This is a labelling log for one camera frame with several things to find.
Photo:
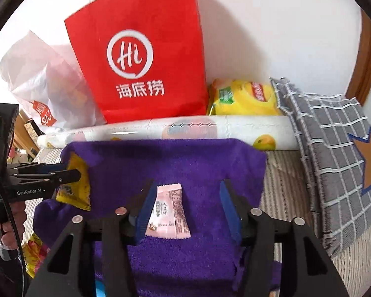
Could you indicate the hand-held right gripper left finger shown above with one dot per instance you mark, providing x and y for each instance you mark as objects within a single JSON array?
[{"x": 144, "y": 213}]

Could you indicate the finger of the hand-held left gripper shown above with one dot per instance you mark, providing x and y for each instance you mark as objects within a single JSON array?
[
  {"x": 66, "y": 176},
  {"x": 34, "y": 167}
]

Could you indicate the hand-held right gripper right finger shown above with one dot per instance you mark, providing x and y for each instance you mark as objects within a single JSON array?
[{"x": 231, "y": 213}]

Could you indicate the pale pink printed snack packet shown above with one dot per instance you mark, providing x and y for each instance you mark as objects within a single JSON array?
[{"x": 170, "y": 213}]

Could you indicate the person's left hand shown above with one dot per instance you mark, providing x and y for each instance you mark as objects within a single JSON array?
[{"x": 17, "y": 219}]

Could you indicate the wooden nightstand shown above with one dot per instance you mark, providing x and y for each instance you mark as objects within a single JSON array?
[{"x": 18, "y": 133}]

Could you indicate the striped bed cover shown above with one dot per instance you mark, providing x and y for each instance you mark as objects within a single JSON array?
[{"x": 284, "y": 185}]

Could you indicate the purple towel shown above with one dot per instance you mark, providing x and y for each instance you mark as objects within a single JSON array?
[{"x": 188, "y": 161}]

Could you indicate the yellow red snack packet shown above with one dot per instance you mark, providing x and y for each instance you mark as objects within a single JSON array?
[{"x": 34, "y": 253}]

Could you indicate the blue box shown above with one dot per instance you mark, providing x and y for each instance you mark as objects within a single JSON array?
[{"x": 100, "y": 290}]

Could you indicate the fruit printed paper roll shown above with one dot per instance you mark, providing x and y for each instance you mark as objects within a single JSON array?
[{"x": 204, "y": 126}]

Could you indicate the white plastic bag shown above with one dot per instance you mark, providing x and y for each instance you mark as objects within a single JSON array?
[{"x": 34, "y": 68}]

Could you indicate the grey checked cloth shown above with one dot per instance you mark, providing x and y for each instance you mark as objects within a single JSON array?
[{"x": 327, "y": 161}]

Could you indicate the yellow snack bag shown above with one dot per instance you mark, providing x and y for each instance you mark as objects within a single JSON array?
[{"x": 247, "y": 102}]

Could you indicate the red paper bag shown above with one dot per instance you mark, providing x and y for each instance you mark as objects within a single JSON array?
[{"x": 136, "y": 21}]

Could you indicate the wooden door frame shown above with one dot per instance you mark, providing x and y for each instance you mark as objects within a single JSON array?
[{"x": 364, "y": 68}]

